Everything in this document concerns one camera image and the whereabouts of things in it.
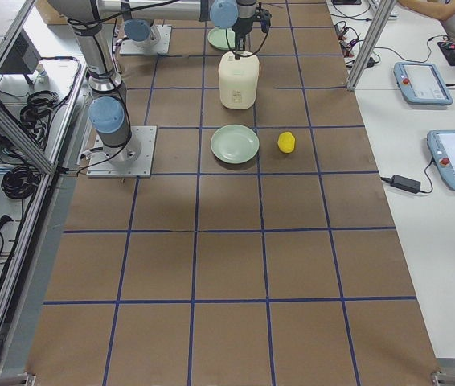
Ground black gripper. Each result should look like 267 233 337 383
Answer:
233 0 256 60

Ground person forearm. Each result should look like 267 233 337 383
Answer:
398 0 455 21

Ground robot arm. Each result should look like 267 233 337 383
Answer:
124 18 161 50
49 1 270 97

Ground white rice cooker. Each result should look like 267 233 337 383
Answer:
218 51 260 109

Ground green plate far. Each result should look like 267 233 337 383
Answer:
207 27 235 51

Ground green plate near potato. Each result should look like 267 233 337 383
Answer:
210 125 260 164

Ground yellow toy potato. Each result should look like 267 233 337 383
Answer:
277 131 296 154

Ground upper teach pendant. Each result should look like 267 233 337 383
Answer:
393 62 453 106

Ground black power adapter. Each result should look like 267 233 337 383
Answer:
390 175 421 194

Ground grey box on stand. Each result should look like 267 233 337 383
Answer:
0 29 41 85

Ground aluminium frame post right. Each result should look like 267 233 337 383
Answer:
346 0 396 92

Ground black cable coil upper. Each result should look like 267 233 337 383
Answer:
19 90 70 129

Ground black cable coil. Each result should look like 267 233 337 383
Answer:
19 90 70 129
1 165 38 201

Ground aluminium frame rail left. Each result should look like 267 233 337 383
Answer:
0 100 55 175

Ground black cable coil lower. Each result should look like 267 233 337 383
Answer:
1 165 38 201

